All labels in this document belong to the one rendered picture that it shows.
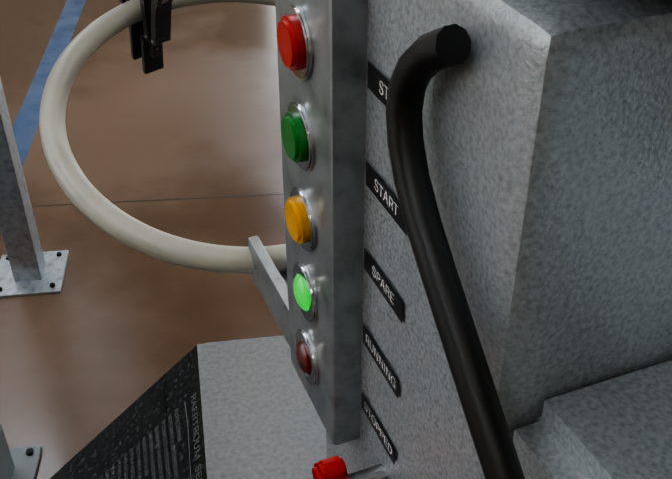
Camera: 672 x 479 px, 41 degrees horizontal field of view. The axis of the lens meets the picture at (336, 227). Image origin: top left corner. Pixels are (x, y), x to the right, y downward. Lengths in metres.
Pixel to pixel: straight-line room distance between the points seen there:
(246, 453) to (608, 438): 0.76
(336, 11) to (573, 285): 0.15
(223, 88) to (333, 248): 3.29
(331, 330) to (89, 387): 1.93
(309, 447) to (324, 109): 0.72
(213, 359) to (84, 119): 2.47
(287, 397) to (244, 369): 0.08
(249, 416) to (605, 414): 0.79
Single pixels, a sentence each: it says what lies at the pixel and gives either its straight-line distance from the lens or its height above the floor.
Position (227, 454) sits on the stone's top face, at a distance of 1.08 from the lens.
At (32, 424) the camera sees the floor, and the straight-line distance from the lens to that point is 2.34.
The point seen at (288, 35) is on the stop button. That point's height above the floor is 1.48.
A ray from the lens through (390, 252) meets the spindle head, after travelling 0.42.
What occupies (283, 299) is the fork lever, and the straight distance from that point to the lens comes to 0.87.
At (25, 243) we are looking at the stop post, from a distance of 2.69.
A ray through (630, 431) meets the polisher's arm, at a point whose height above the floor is 1.39.
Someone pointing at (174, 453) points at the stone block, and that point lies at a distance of 1.15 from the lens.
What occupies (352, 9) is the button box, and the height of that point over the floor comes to 1.51.
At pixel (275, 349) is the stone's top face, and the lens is 1.20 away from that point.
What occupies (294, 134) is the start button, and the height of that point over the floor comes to 1.43.
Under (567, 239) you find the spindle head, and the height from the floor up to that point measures 1.47.
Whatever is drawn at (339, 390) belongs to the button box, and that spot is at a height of 1.28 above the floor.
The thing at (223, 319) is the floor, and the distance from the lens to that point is 2.52.
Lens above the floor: 1.65
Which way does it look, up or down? 35 degrees down
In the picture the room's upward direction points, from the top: straight up
